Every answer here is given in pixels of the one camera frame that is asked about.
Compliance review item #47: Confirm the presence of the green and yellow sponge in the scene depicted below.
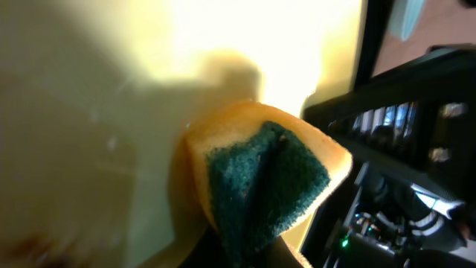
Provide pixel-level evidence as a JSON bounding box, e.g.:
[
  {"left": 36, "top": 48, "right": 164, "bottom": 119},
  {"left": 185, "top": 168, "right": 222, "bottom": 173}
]
[{"left": 184, "top": 102, "right": 353, "bottom": 267}]

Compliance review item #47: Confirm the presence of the black round tray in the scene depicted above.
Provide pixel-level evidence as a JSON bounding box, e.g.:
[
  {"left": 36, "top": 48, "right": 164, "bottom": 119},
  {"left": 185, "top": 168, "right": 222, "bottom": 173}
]
[{"left": 300, "top": 0, "right": 393, "bottom": 267}]

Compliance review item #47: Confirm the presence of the yellow plate with stain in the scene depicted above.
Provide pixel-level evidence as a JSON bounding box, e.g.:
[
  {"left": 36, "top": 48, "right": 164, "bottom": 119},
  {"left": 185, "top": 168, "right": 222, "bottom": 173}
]
[{"left": 1, "top": 1, "right": 367, "bottom": 267}]

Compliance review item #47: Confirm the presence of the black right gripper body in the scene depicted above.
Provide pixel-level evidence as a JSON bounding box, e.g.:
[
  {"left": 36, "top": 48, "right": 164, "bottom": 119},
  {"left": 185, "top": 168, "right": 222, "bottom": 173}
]
[{"left": 301, "top": 44, "right": 475, "bottom": 267}]

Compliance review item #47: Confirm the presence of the light green plate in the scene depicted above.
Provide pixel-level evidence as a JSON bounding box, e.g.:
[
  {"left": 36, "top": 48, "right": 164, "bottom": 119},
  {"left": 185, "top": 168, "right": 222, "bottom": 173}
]
[{"left": 387, "top": 0, "right": 425, "bottom": 42}]

